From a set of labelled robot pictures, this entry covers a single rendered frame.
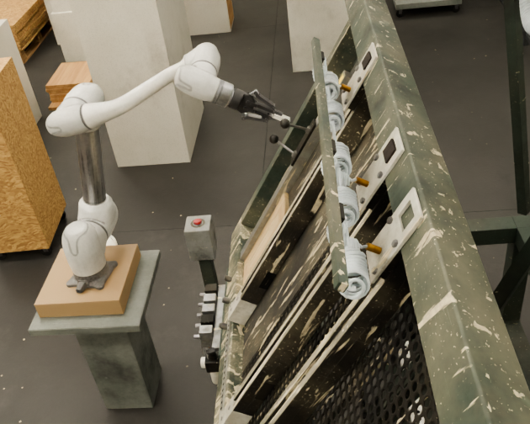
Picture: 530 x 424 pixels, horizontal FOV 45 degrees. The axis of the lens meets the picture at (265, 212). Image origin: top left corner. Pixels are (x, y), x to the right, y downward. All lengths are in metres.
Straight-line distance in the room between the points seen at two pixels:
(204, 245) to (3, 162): 1.66
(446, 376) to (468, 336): 0.07
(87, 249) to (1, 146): 1.46
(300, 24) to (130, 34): 1.99
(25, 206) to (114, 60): 1.27
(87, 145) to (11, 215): 1.75
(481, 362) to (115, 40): 4.13
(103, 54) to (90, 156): 2.16
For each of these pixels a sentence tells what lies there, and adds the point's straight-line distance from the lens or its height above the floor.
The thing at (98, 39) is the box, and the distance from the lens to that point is 4.87.
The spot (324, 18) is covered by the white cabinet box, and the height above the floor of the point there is 0.51.
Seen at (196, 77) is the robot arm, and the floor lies 1.77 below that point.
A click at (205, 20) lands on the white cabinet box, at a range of 7.54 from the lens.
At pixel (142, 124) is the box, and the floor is 0.38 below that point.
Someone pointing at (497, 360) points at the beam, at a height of 1.94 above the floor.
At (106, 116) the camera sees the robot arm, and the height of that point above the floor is 1.63.
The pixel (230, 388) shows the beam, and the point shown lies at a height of 0.90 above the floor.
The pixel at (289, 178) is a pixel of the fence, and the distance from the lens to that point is 2.53.
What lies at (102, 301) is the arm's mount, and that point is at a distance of 2.88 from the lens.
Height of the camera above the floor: 2.73
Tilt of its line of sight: 37 degrees down
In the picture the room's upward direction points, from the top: 8 degrees counter-clockwise
